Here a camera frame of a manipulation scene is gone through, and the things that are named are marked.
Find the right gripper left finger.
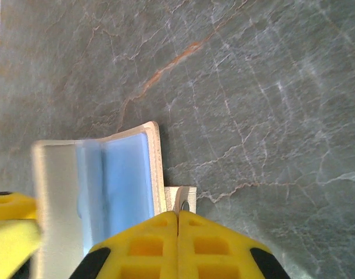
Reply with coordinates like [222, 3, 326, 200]
[69, 210, 178, 279]

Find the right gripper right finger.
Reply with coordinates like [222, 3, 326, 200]
[177, 210, 291, 279]

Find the beige card holder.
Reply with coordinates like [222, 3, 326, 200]
[31, 121, 198, 279]

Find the blue credit card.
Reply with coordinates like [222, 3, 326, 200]
[101, 133, 155, 248]

